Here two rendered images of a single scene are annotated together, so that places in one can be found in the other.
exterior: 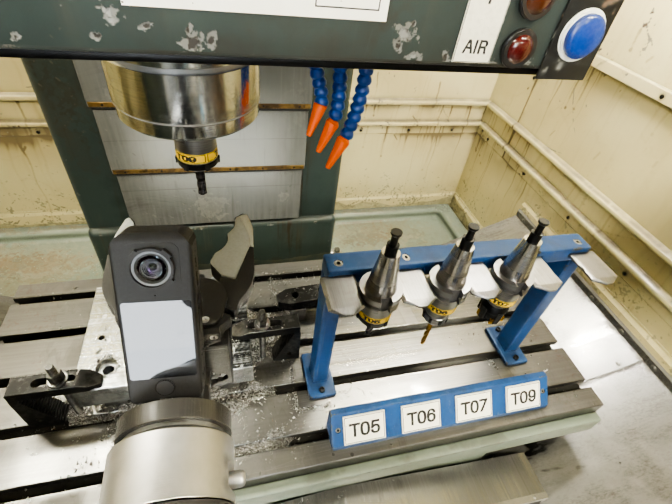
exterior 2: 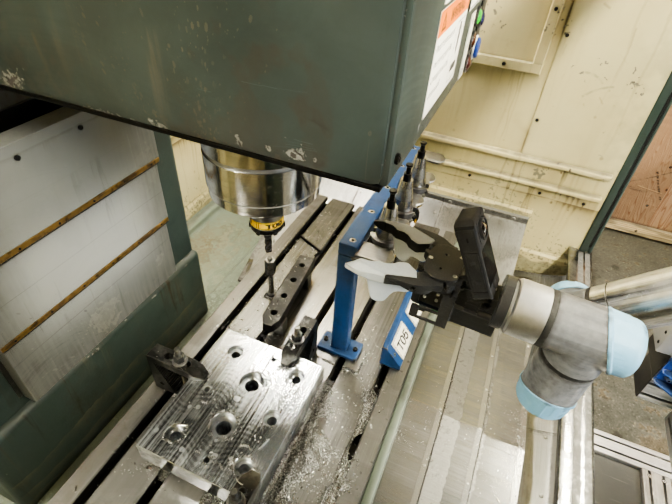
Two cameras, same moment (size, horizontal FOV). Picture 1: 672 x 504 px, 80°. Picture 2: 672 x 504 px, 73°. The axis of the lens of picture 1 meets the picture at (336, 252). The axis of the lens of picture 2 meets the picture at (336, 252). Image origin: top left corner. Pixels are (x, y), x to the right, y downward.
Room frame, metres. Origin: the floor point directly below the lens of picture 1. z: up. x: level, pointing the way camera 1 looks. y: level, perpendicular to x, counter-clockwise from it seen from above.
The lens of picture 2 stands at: (0.00, 0.55, 1.78)
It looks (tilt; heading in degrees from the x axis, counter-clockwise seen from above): 40 degrees down; 310
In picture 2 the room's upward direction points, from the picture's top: 4 degrees clockwise
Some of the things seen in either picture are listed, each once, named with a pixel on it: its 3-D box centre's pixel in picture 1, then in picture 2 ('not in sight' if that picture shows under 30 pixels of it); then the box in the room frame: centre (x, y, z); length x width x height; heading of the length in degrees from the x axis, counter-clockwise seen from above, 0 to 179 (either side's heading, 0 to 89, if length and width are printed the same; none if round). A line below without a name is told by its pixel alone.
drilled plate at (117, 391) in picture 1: (172, 332); (238, 409); (0.43, 0.29, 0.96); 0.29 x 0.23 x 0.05; 109
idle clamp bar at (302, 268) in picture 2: (332, 297); (289, 296); (0.61, -0.01, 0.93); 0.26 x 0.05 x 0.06; 114
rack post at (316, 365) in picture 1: (324, 332); (344, 304); (0.43, 0.00, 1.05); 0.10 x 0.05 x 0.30; 19
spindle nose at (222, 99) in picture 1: (183, 55); (263, 149); (0.44, 0.19, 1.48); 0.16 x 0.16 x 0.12
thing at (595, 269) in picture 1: (595, 268); (432, 157); (0.52, -0.43, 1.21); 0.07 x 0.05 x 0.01; 19
